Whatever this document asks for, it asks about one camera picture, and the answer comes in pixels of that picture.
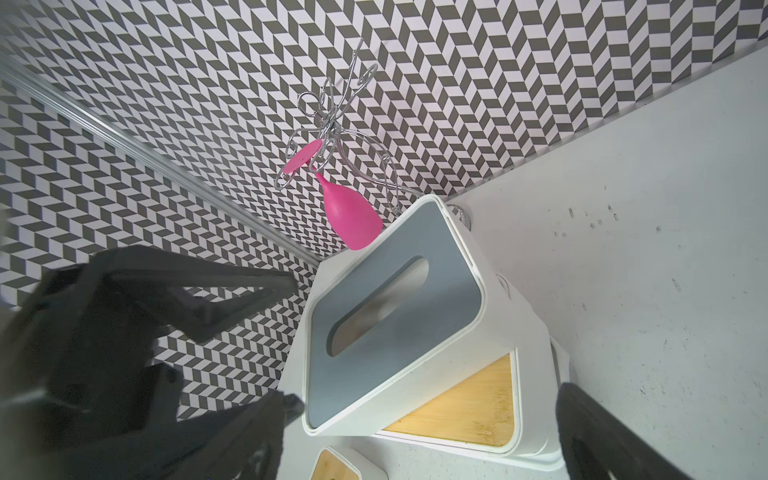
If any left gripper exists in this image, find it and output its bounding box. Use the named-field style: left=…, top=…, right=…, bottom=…
left=1, top=245, right=298, bottom=452

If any bamboo lid box back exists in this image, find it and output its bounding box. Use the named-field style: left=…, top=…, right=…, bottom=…
left=373, top=338, right=575, bottom=472

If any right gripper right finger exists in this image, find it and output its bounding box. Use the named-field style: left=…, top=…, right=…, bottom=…
left=555, top=382, right=688, bottom=480

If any bamboo lid box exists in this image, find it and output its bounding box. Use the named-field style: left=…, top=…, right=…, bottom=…
left=311, top=445, right=388, bottom=480
left=373, top=338, right=575, bottom=472

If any pink plastic goblet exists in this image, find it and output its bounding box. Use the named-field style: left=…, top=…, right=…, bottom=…
left=282, top=139, right=383, bottom=251

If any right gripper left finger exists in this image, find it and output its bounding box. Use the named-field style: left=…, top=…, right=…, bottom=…
left=59, top=391, right=305, bottom=479

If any grey lid box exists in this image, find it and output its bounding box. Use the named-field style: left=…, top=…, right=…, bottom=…
left=278, top=193, right=553, bottom=439

